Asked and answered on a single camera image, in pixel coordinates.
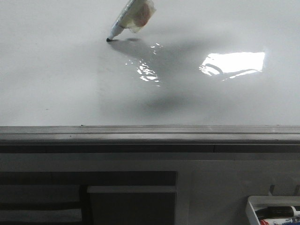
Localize white black whiteboard marker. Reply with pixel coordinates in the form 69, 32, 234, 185
106, 0, 157, 43

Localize white marker tray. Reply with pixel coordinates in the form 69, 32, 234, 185
246, 196, 300, 225

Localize red blue marker in tray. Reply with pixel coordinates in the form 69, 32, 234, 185
259, 217, 300, 225

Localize metal tray hook left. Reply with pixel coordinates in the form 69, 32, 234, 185
268, 185, 275, 196

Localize dark cabinet panel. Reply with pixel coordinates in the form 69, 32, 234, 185
87, 186, 176, 225

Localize aluminium whiteboard bottom frame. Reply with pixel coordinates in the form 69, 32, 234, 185
0, 125, 300, 153

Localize white whiteboard surface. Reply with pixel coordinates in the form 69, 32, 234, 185
0, 0, 300, 126

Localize black capped marker in tray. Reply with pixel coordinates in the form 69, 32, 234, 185
255, 206, 300, 219

